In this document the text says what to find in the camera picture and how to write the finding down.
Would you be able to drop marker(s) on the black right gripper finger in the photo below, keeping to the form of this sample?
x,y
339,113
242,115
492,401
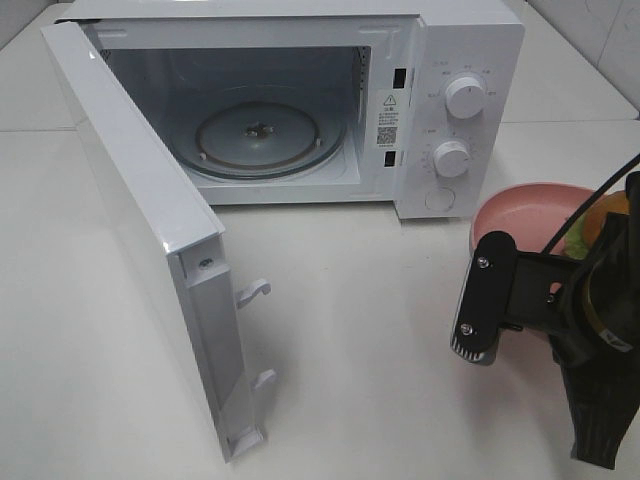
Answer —
x,y
603,398
481,310

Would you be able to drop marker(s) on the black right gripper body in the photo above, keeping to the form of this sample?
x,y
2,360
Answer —
x,y
584,306

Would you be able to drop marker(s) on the burger with lettuce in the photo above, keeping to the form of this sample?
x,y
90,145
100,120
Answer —
x,y
582,235

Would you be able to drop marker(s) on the pink round plate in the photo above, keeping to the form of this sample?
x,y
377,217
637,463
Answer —
x,y
530,213

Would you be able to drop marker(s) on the round white door button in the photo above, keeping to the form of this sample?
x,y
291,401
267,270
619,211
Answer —
x,y
440,199

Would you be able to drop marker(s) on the white microwave door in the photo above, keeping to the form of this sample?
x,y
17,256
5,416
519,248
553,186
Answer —
x,y
171,239

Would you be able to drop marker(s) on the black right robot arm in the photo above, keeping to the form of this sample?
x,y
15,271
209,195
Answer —
x,y
588,309

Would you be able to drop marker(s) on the lower white timer knob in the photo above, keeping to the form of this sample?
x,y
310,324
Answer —
x,y
451,159

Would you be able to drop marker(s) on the upper white power knob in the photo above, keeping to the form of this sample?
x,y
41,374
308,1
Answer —
x,y
465,96

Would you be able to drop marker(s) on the white microwave oven body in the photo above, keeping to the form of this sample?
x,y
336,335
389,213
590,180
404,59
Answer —
x,y
389,61

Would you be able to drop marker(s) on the glass microwave turntable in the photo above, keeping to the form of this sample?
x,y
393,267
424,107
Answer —
x,y
260,132

